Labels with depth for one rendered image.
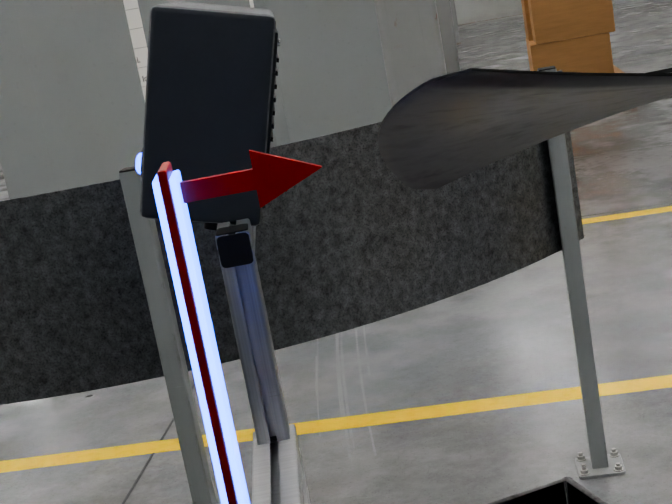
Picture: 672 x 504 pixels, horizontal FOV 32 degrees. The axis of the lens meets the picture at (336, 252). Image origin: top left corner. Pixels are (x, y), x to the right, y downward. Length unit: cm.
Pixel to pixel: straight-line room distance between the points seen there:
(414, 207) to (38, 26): 469
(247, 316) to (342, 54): 553
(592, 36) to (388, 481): 599
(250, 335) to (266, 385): 5
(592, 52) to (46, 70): 388
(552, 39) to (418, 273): 624
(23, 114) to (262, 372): 599
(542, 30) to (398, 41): 388
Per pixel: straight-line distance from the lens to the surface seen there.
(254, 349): 104
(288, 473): 99
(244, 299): 103
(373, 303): 240
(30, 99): 696
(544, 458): 300
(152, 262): 224
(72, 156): 693
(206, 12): 104
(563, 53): 862
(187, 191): 48
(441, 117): 45
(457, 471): 300
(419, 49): 478
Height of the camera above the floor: 125
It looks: 13 degrees down
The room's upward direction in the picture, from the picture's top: 10 degrees counter-clockwise
